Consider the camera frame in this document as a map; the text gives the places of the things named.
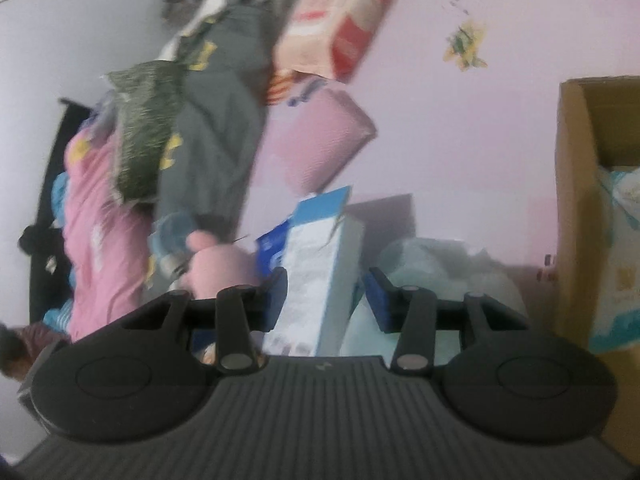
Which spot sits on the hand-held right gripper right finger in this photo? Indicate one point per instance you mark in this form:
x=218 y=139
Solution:
x=379 y=302

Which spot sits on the black bed frame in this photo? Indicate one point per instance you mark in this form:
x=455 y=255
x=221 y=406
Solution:
x=45 y=185

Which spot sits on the brown cardboard box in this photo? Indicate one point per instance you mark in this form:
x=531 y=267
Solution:
x=575 y=210

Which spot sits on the green leafy pillow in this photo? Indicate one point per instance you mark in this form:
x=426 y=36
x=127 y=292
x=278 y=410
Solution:
x=140 y=125

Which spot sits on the blue striped cloth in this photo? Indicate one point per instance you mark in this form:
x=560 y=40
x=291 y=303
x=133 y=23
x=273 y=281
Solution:
x=57 y=317

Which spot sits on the white and blue diaper pack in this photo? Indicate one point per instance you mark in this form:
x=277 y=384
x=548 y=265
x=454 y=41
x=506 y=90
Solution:
x=620 y=260

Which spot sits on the clear plastic bag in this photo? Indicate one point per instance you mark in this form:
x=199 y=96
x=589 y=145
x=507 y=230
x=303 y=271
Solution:
x=440 y=270

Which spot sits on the dark red cloth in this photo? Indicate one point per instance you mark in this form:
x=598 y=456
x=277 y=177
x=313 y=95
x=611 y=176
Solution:
x=20 y=355

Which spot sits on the red and white tissue pack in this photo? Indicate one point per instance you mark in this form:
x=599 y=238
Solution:
x=340 y=15

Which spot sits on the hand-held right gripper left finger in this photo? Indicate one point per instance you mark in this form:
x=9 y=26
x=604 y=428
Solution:
x=276 y=292

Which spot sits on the pink quilt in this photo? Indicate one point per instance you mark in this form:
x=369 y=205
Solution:
x=100 y=240

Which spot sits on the pink printed bedsheet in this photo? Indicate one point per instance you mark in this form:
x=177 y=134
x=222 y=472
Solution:
x=475 y=160

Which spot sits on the pink plush toy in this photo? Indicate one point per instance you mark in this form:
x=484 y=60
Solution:
x=220 y=265

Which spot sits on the grey quilt with yellow ducks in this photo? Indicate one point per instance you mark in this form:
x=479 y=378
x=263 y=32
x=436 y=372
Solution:
x=215 y=110

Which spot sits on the blue and white carton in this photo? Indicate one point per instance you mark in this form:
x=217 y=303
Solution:
x=310 y=280

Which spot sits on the pink soft pack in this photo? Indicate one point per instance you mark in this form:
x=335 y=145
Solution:
x=320 y=140

